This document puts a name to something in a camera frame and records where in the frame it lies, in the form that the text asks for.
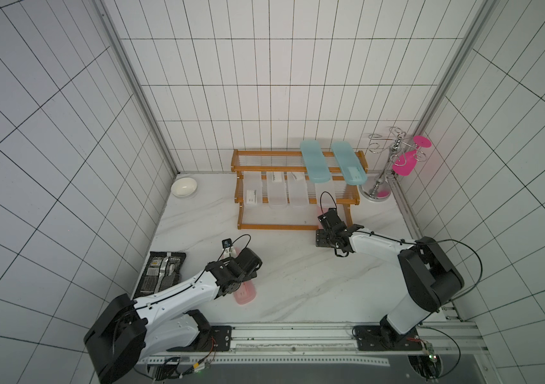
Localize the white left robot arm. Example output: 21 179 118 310
84 248 263 383

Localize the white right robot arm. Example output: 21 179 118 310
316 208 464 343

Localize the orange wooden two-tier shelf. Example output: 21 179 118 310
231 150 360 231

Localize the chrome cup holder stand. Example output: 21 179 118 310
359 126 417 202

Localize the white ceramic bowl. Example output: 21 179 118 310
171 177 198 198

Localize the small green circuit board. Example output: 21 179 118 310
421 341 442 379

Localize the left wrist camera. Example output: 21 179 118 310
220 238 236 259

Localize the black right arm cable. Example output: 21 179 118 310
319 190 485 375

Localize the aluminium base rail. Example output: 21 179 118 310
140 322 488 363

